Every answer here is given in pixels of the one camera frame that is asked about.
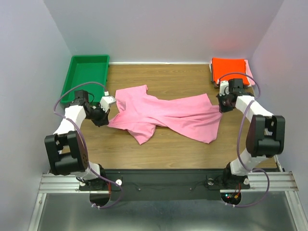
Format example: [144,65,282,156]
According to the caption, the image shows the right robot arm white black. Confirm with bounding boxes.
[217,78,285,188]

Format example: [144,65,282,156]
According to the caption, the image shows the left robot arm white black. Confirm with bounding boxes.
[44,90,116,191]

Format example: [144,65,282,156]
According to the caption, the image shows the folded orange t shirt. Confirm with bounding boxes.
[211,57,247,87]

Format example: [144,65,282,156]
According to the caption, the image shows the folded light pink t shirt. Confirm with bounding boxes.
[245,60,255,87]

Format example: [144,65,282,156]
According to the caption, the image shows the green plastic tray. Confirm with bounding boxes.
[62,55,110,104]

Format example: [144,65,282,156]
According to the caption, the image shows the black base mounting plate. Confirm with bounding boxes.
[48,169,251,202]

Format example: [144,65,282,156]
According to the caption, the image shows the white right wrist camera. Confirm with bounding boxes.
[218,80,229,96]

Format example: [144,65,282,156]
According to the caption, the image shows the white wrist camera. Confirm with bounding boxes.
[218,80,229,96]
[100,91,116,112]

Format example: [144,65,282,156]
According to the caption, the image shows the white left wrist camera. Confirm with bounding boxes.
[100,91,116,112]

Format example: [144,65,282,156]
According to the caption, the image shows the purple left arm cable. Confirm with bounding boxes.
[53,81,124,209]

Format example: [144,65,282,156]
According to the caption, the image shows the aluminium frame rail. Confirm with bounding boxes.
[38,171,298,194]

